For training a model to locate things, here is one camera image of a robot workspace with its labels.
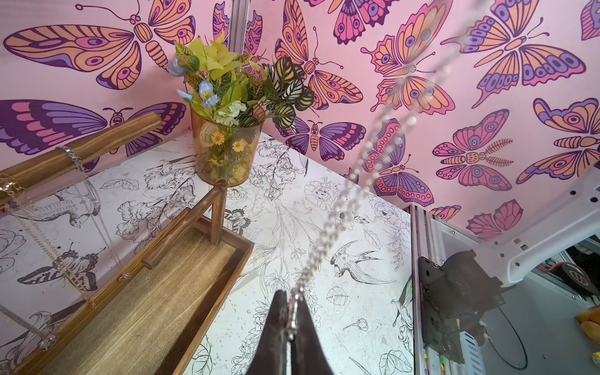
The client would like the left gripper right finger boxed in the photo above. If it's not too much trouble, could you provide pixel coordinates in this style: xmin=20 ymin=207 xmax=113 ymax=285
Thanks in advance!
xmin=290 ymin=298 xmax=334 ymax=375

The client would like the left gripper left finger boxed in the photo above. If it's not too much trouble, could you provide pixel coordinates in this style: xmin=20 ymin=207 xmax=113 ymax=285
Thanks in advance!
xmin=245 ymin=290 xmax=288 ymax=375

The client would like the wooden jewelry display stand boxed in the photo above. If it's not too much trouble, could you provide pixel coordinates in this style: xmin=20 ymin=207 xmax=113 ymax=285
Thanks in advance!
xmin=0 ymin=111 xmax=255 ymax=375

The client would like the pearl bead necklace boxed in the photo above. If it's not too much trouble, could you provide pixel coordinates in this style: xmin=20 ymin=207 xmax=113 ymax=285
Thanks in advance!
xmin=285 ymin=0 xmax=493 ymax=341

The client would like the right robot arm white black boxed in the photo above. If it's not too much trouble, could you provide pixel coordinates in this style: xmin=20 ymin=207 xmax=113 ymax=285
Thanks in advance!
xmin=413 ymin=163 xmax=599 ymax=363

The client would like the glass vase with plants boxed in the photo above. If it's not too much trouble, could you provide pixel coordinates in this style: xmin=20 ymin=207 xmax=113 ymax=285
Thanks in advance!
xmin=170 ymin=38 xmax=315 ymax=187

